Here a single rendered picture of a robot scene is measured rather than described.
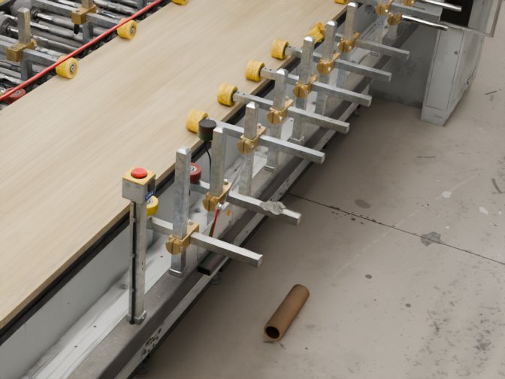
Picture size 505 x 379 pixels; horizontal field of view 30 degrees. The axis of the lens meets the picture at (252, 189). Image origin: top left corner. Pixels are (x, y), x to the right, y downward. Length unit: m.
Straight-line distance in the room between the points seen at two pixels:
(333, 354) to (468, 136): 2.12
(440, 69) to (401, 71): 0.31
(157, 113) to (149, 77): 0.30
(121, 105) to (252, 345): 1.11
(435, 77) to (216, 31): 1.71
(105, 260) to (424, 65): 3.08
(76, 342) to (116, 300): 0.23
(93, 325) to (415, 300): 1.73
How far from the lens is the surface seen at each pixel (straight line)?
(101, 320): 3.03
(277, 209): 3.12
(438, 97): 5.59
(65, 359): 2.91
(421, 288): 4.33
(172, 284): 3.05
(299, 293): 4.05
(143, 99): 3.66
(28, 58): 3.89
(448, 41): 5.45
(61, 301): 2.91
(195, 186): 3.24
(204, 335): 3.91
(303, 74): 3.70
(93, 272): 3.02
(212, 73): 3.89
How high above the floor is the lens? 2.62
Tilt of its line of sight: 33 degrees down
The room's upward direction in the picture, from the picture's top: 6 degrees clockwise
